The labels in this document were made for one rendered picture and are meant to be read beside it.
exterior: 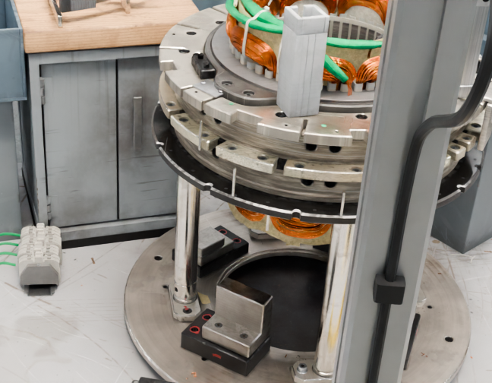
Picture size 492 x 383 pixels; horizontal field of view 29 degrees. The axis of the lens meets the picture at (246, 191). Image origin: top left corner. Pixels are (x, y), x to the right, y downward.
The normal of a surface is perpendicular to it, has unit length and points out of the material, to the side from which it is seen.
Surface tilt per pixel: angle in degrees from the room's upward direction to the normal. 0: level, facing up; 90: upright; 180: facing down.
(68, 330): 0
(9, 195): 90
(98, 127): 90
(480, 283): 0
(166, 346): 0
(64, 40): 90
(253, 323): 90
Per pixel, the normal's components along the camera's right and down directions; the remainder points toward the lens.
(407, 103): -0.04, 0.53
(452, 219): -0.74, 0.32
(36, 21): 0.07, -0.84
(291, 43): -0.93, 0.14
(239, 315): -0.51, 0.43
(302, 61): 0.36, 0.51
